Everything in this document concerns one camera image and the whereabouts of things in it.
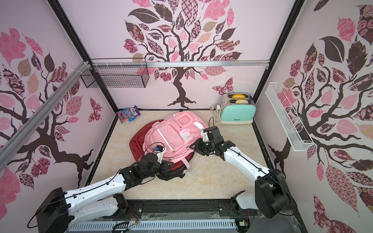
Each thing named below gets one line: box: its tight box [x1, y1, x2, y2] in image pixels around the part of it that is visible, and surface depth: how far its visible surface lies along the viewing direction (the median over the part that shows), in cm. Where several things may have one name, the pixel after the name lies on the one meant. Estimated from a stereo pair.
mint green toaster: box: [220, 92, 257, 125], surface depth 106 cm
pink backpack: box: [138, 110, 208, 171], surface depth 94 cm
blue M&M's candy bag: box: [120, 107, 137, 122], surface depth 116 cm
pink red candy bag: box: [116, 110, 127, 124], surface depth 116 cm
